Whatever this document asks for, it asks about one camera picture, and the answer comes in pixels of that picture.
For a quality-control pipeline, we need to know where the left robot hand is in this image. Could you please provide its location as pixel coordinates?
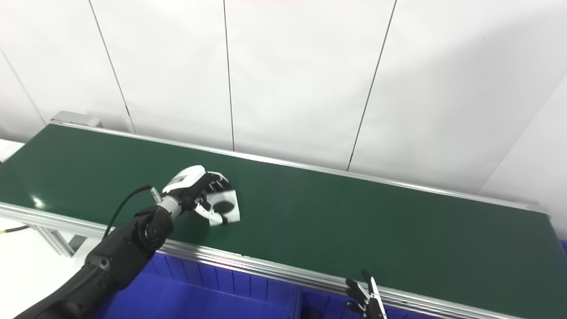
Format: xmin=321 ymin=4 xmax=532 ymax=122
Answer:
xmin=162 ymin=165 xmax=233 ymax=226

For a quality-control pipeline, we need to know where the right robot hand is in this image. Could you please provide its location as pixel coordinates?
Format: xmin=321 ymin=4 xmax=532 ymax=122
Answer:
xmin=345 ymin=268 xmax=387 ymax=319

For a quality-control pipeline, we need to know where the white square part round hole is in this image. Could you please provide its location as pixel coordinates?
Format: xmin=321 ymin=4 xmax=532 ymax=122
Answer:
xmin=205 ymin=184 xmax=241 ymax=226

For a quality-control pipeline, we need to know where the aluminium conveyor leg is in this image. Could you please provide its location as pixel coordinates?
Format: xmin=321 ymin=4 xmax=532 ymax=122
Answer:
xmin=29 ymin=224 xmax=87 ymax=258

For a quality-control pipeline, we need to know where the black cable with metal plug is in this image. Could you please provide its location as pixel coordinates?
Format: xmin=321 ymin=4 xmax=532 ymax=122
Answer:
xmin=103 ymin=185 xmax=163 ymax=240

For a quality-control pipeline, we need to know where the green conveyor belt aluminium frame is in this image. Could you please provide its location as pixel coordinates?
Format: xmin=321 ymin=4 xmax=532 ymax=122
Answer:
xmin=0 ymin=111 xmax=567 ymax=319

